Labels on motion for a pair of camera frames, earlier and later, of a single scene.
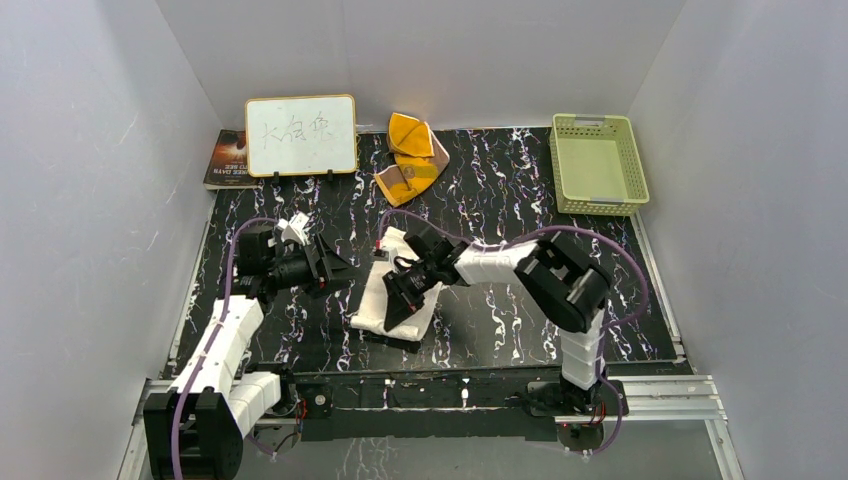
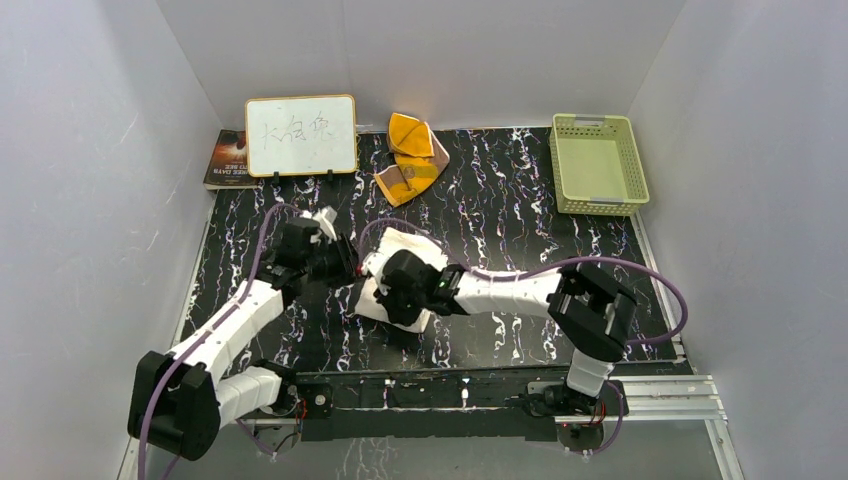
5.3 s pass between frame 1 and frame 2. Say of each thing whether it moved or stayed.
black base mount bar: stayed
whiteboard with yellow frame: stayed
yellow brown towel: stayed
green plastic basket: stayed
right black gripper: moved
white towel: moved
